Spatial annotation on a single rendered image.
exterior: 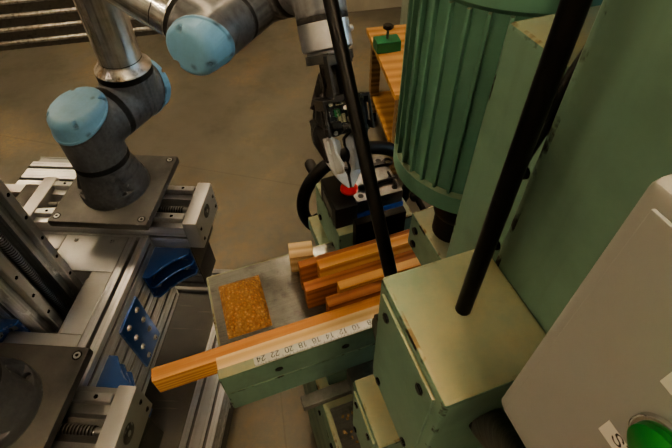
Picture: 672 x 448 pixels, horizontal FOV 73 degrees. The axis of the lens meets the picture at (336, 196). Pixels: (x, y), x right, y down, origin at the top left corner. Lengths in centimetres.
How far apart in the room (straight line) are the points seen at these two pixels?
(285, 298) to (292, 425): 91
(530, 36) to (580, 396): 22
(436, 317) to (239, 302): 50
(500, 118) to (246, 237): 174
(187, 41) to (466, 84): 36
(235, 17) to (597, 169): 52
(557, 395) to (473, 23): 26
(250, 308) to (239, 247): 126
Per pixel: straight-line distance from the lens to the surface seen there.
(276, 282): 79
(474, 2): 37
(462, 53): 39
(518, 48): 33
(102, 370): 106
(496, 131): 37
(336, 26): 44
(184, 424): 148
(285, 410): 165
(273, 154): 238
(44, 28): 384
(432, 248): 63
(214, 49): 62
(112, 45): 103
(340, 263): 72
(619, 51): 22
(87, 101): 103
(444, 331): 30
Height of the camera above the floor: 156
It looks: 47 degrees down
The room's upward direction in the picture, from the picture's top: 1 degrees counter-clockwise
